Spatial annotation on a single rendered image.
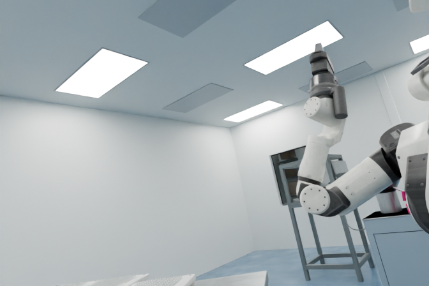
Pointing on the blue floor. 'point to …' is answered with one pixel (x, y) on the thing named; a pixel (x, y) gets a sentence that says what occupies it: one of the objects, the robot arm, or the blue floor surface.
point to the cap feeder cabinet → (398, 248)
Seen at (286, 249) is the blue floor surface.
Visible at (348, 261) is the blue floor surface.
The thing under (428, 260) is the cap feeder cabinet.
